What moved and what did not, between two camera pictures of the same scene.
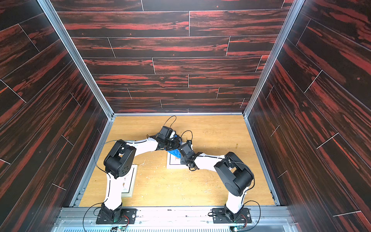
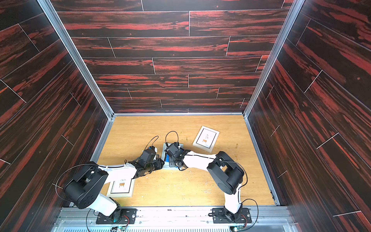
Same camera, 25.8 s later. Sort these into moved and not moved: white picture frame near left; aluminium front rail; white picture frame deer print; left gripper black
Moved: left gripper black; white picture frame deer print
Not moved: white picture frame near left; aluminium front rail
